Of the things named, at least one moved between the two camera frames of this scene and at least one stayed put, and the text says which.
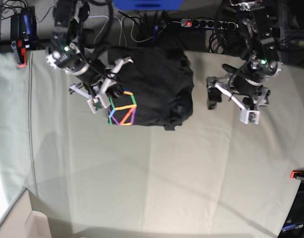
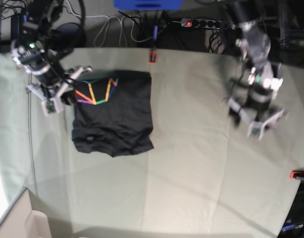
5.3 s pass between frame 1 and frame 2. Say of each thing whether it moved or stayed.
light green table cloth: stayed
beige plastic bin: stayed
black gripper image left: moved
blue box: stayed
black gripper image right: moved
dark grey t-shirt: moved
